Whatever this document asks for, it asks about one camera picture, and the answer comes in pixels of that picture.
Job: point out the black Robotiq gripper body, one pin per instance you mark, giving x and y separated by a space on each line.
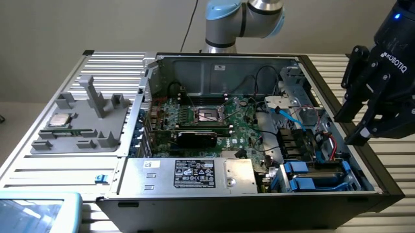
397 48

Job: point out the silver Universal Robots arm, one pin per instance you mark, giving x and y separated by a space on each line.
227 26

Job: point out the disk bay with blue latches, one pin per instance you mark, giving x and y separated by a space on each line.
315 178

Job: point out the silver drive cage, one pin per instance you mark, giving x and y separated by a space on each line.
298 97

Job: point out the green motherboard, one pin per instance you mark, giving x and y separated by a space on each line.
239 136

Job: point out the locking lever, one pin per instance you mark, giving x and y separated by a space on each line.
231 108

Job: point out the CPU socket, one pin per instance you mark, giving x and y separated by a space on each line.
208 113

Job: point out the black RAM slot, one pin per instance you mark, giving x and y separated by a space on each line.
207 98

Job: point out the black graphics card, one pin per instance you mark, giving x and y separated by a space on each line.
196 139

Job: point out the silver power supply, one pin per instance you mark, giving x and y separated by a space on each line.
191 176

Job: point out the black open PC case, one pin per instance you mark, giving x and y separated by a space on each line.
227 211

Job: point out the grey parts rack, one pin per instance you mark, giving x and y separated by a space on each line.
84 131

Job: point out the blue plastic clip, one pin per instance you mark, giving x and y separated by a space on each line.
100 179

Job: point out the green RAM stick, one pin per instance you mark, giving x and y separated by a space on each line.
70 132

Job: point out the silver CPU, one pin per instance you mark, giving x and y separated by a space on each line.
60 120

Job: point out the teach pendant with screen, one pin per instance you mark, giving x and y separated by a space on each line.
35 213

